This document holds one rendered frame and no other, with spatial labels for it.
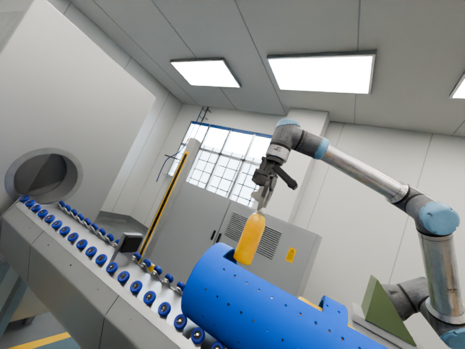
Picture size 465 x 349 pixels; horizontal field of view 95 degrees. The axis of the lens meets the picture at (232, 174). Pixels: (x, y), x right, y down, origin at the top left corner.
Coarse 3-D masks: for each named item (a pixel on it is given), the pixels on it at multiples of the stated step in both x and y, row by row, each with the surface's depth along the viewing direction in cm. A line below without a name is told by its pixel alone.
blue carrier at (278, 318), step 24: (216, 264) 72; (192, 288) 69; (216, 288) 67; (240, 288) 66; (264, 288) 65; (192, 312) 69; (216, 312) 65; (240, 312) 63; (264, 312) 61; (288, 312) 60; (312, 312) 60; (336, 312) 61; (216, 336) 66; (240, 336) 61; (264, 336) 58; (288, 336) 57; (312, 336) 56; (336, 336) 55; (360, 336) 55
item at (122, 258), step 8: (120, 240) 96; (128, 240) 96; (136, 240) 101; (120, 248) 96; (128, 248) 98; (136, 248) 102; (112, 256) 96; (120, 256) 97; (128, 256) 101; (120, 264) 99; (128, 264) 103
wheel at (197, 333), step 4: (196, 328) 69; (200, 328) 69; (192, 332) 68; (196, 332) 68; (200, 332) 68; (204, 332) 68; (192, 336) 68; (196, 336) 68; (200, 336) 68; (204, 336) 68; (192, 340) 67; (196, 340) 67; (200, 340) 67
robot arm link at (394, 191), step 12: (312, 132) 95; (324, 156) 97; (336, 156) 96; (348, 156) 96; (336, 168) 100; (348, 168) 97; (360, 168) 96; (372, 168) 97; (360, 180) 99; (372, 180) 96; (384, 180) 96; (384, 192) 98; (396, 192) 97; (408, 192) 95; (420, 192) 95; (396, 204) 99
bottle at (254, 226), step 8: (256, 216) 79; (248, 224) 78; (256, 224) 77; (264, 224) 79; (248, 232) 77; (256, 232) 77; (240, 240) 78; (248, 240) 77; (256, 240) 77; (240, 248) 77; (248, 248) 76; (256, 248) 78; (240, 256) 76; (248, 256) 76; (248, 264) 76
